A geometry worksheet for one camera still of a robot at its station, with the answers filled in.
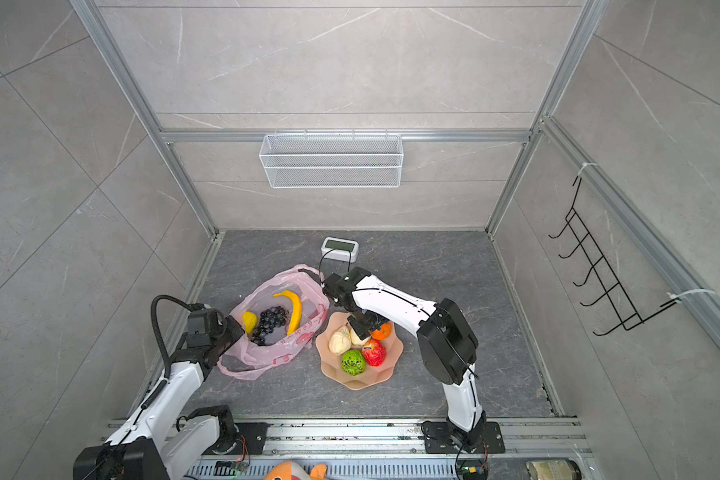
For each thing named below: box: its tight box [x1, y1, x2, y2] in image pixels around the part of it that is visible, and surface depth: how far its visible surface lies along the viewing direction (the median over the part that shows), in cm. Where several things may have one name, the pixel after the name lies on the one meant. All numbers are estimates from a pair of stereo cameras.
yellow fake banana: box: [273, 290, 303, 335], surface depth 97 cm
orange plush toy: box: [264, 461, 328, 480], surface depth 65 cm
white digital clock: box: [321, 236, 360, 263], surface depth 113 cm
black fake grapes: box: [250, 305, 290, 346], surface depth 92 cm
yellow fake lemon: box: [242, 311, 258, 335], surface depth 92 cm
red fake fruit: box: [362, 339, 387, 367], surface depth 83 cm
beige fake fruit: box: [328, 326, 352, 355], surface depth 86 cm
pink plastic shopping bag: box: [218, 264, 330, 380], surface depth 92 cm
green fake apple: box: [341, 349, 366, 377], surface depth 81 cm
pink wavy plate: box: [316, 312, 404, 391], surface depth 85 cm
